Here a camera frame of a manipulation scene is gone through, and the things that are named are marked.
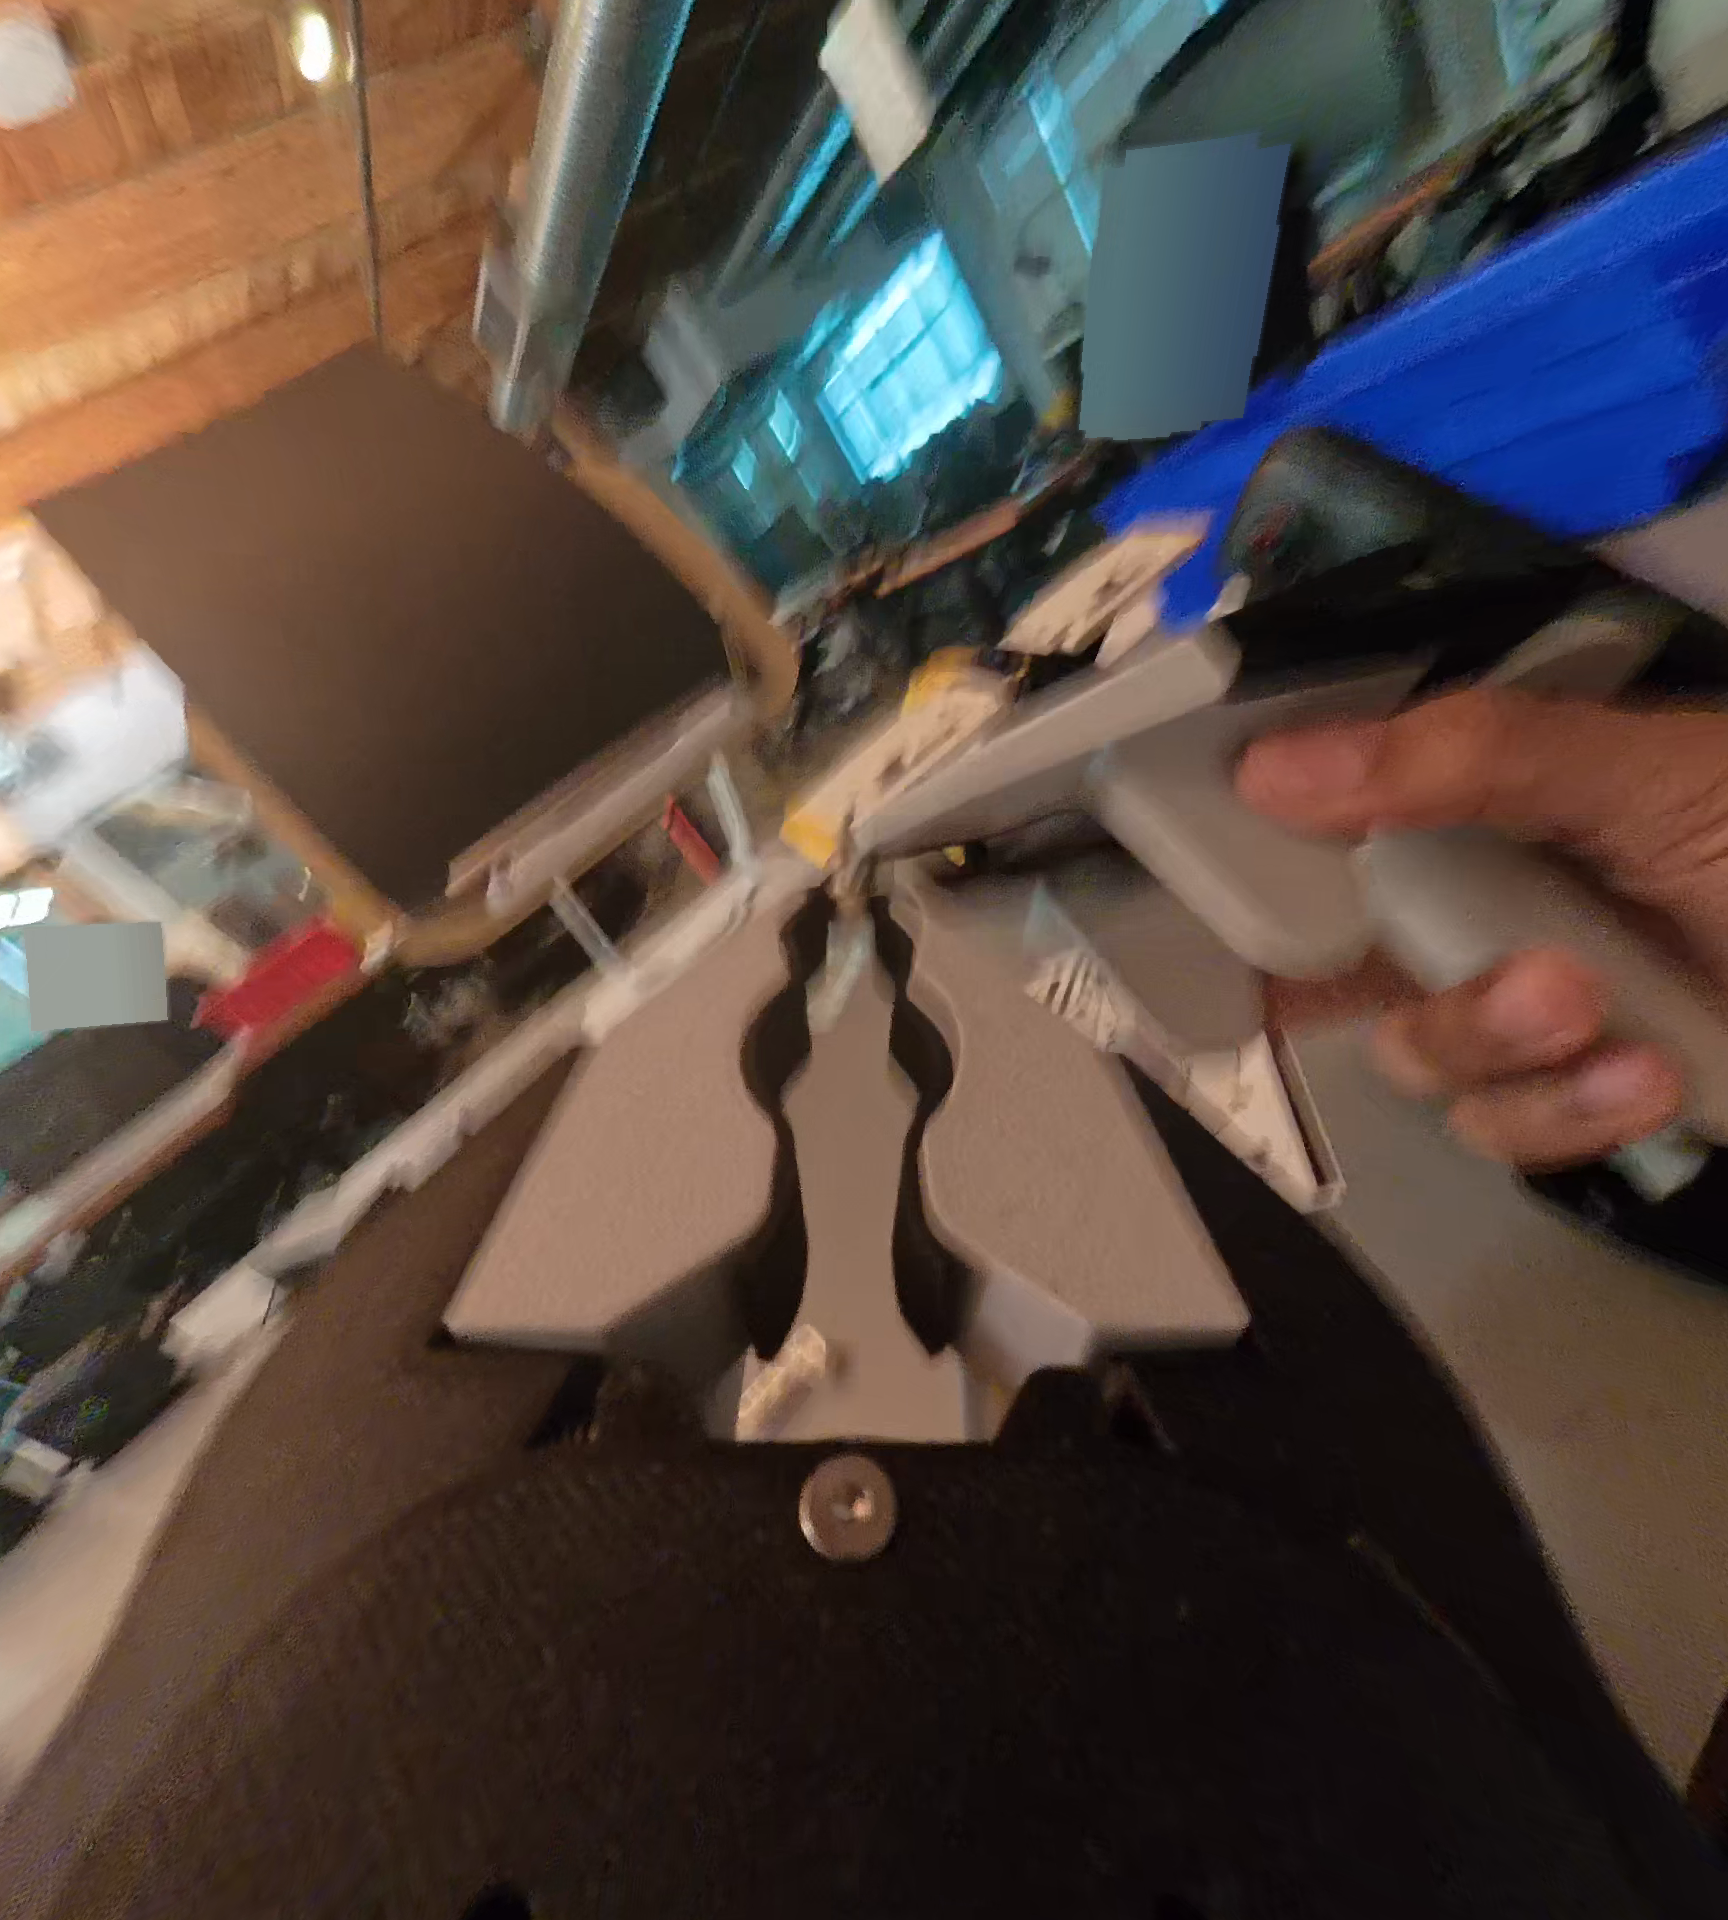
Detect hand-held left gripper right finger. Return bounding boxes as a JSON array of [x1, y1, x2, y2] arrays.
[[870, 882, 1252, 1361]]

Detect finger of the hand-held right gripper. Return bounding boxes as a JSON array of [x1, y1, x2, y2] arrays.
[[887, 841, 1274, 1057], [804, 626, 1245, 881]]

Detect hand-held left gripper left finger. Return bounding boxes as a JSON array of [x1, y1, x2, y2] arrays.
[[440, 897, 825, 1361]]

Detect white lego model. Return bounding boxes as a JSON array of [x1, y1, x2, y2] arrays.
[[162, 601, 1350, 1440]]

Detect person's right hand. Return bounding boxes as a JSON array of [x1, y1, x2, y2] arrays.
[[1233, 686, 1728, 1176]]

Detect blue plastic bin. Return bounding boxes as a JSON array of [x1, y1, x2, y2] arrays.
[[1099, 74, 1728, 636]]

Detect red plastic bin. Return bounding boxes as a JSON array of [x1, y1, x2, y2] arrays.
[[193, 920, 367, 1040]]

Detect white smoke detector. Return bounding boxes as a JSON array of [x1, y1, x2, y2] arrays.
[[0, 7, 80, 133]]

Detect silver metal duct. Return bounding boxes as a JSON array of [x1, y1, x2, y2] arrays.
[[477, 0, 699, 441]]

